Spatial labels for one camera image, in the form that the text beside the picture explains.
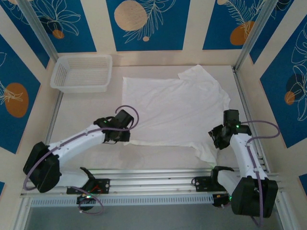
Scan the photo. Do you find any white t-shirt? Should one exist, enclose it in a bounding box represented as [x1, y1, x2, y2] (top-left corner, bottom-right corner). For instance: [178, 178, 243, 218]
[121, 64, 232, 168]

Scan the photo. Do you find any white plastic mesh basket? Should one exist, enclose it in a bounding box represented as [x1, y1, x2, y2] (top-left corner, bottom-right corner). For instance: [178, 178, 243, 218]
[49, 54, 113, 93]

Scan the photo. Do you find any black right controller board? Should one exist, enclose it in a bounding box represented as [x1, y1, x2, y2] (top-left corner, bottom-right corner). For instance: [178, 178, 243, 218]
[212, 193, 235, 208]

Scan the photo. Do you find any black controller board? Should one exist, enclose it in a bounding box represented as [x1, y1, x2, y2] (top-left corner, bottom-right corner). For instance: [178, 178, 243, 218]
[76, 193, 98, 206]
[212, 193, 235, 208]

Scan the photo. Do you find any black left controller board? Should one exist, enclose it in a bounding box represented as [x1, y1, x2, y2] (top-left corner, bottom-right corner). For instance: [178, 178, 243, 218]
[76, 193, 98, 206]

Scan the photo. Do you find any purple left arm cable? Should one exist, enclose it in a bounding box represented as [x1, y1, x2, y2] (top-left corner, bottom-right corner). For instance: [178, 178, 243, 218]
[24, 105, 140, 215]

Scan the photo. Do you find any aluminium table side rail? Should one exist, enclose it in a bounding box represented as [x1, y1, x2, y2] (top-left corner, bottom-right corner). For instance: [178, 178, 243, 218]
[232, 67, 271, 173]
[35, 92, 64, 178]

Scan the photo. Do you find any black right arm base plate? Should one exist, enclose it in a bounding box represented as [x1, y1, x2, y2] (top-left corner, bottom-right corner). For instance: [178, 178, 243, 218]
[194, 176, 239, 192]

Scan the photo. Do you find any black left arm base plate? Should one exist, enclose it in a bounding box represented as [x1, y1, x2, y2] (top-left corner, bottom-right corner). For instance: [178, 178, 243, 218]
[66, 178, 111, 195]

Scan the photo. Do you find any aluminium mounting rail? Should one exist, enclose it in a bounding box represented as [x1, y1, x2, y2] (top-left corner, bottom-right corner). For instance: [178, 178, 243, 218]
[20, 168, 285, 198]

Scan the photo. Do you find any white slotted cable duct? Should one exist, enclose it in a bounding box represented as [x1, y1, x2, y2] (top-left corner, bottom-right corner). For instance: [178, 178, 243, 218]
[30, 194, 216, 208]

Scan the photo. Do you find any aluminium frame leg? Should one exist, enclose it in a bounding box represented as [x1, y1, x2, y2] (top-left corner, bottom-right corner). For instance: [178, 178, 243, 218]
[13, 198, 32, 230]
[273, 191, 290, 230]

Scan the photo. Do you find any aluminium frame post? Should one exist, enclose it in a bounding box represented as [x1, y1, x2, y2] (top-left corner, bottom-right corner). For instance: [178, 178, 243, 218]
[18, 0, 59, 58]
[234, 0, 276, 71]

